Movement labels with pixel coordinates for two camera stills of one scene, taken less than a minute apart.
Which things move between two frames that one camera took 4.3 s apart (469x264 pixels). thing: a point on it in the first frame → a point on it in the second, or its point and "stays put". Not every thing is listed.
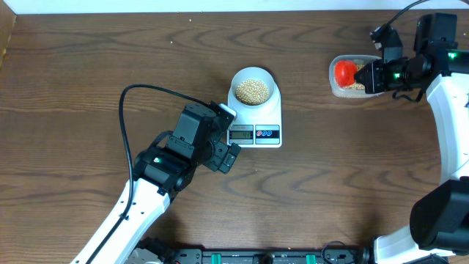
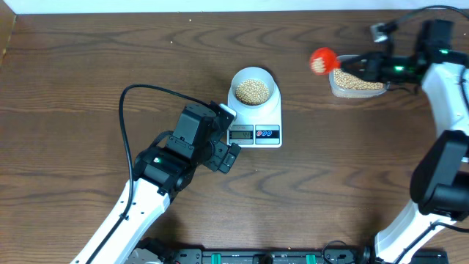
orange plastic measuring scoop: (344, 72) → (324, 61)
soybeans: (252, 92) stays put
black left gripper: (220, 150) stays put
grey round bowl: (253, 86) stays put
